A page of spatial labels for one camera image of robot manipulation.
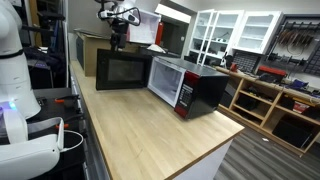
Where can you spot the black and red microwave body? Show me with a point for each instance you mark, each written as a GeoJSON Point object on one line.
{"type": "Point", "coordinates": [192, 90]}

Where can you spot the wooden shelving workbench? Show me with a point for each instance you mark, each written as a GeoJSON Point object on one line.
{"type": "Point", "coordinates": [288, 117]}

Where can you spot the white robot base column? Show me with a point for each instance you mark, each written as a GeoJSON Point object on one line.
{"type": "Point", "coordinates": [15, 83]}

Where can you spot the orange black clamp near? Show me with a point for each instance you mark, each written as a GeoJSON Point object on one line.
{"type": "Point", "coordinates": [69, 123]}

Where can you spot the white cabinet left glass doors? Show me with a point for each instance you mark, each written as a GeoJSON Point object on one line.
{"type": "Point", "coordinates": [213, 34]}

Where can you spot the white cabinet right glass door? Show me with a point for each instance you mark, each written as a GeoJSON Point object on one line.
{"type": "Point", "coordinates": [256, 30]}

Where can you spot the large cardboard box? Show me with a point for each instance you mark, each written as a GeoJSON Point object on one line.
{"type": "Point", "coordinates": [87, 45]}

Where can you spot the orange black clamp far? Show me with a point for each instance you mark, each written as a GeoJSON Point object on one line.
{"type": "Point", "coordinates": [67, 101]}

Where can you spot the red toolbox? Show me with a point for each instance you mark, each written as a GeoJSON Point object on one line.
{"type": "Point", "coordinates": [269, 74]}

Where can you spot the orange black clamp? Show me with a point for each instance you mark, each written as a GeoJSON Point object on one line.
{"type": "Point", "coordinates": [69, 123]}
{"type": "Point", "coordinates": [67, 101]}

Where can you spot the black microwave door red handle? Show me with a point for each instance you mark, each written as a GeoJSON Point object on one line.
{"type": "Point", "coordinates": [122, 70]}

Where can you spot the black breadboard plate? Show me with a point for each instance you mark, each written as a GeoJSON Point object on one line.
{"type": "Point", "coordinates": [55, 130]}

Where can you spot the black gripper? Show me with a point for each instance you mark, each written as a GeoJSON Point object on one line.
{"type": "Point", "coordinates": [118, 41]}

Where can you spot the small parts drawer organiser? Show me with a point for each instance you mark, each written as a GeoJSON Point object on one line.
{"type": "Point", "coordinates": [246, 61]}

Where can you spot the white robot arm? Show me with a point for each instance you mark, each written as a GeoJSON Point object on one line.
{"type": "Point", "coordinates": [119, 14]}

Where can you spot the clear plastic storage bin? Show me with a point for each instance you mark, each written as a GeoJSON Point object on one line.
{"type": "Point", "coordinates": [146, 32]}

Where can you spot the black pegboard tool wall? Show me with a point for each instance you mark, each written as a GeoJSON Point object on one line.
{"type": "Point", "coordinates": [295, 47]}

